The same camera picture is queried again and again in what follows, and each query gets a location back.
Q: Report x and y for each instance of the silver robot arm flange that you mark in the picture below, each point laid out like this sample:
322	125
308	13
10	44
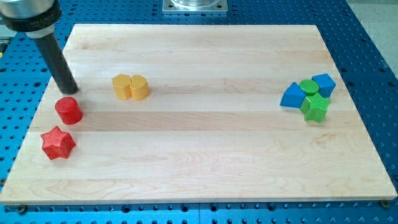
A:
34	17

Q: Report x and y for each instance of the yellow hexagon block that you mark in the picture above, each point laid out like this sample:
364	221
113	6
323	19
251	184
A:
121	85

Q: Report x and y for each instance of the light wooden board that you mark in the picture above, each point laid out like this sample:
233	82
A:
212	128

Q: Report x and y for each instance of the blue triangle block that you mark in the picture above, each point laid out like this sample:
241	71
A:
293	96

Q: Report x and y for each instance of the green cylinder block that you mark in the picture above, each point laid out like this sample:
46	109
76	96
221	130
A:
309	87

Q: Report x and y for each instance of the green star block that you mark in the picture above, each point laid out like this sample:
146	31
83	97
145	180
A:
315	107

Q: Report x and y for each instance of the blue cube block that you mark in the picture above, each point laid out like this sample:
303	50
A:
326	84

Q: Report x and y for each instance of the red cylinder block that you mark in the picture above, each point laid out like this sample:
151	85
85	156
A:
68	110

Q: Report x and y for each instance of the red star block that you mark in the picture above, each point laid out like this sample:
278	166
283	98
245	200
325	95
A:
57	143

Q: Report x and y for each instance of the black cylindrical pointer rod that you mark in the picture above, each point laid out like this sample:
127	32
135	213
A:
53	56

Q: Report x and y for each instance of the blue perforated metal table plate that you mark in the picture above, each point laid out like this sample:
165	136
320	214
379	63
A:
368	77

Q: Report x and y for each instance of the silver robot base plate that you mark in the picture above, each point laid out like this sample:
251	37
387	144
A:
194	5

